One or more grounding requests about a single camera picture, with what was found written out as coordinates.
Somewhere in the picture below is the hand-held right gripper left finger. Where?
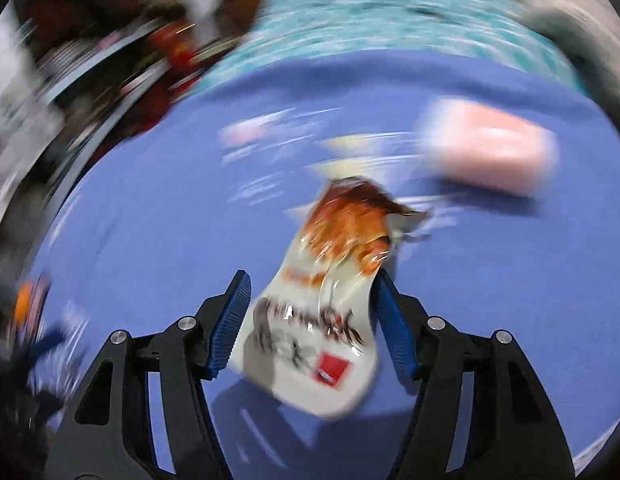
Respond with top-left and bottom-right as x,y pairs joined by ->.
47,269 -> 253,480

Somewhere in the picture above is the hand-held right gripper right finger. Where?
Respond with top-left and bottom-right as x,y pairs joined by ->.
372,267 -> 576,480

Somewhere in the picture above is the white orange snack bag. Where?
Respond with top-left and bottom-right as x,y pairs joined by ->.
227,176 -> 431,420

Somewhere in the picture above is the blue bed sheet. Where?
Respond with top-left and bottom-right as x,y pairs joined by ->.
27,50 -> 620,480

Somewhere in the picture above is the red grey crumpled wrapper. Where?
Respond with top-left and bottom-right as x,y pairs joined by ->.
220,109 -> 341,161

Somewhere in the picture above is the pink yellow carton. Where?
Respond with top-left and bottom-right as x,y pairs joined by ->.
415,97 -> 561,198

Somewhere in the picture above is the dark blurred object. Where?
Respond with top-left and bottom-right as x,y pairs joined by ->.
0,275 -> 78,480

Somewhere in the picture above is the cluttered dark shelf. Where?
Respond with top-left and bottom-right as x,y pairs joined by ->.
0,0 -> 263,241

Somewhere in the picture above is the teal patterned blanket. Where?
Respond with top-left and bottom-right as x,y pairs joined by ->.
195,0 -> 586,96

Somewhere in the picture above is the beige patterned pillow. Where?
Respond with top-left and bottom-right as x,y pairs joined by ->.
515,0 -> 613,93

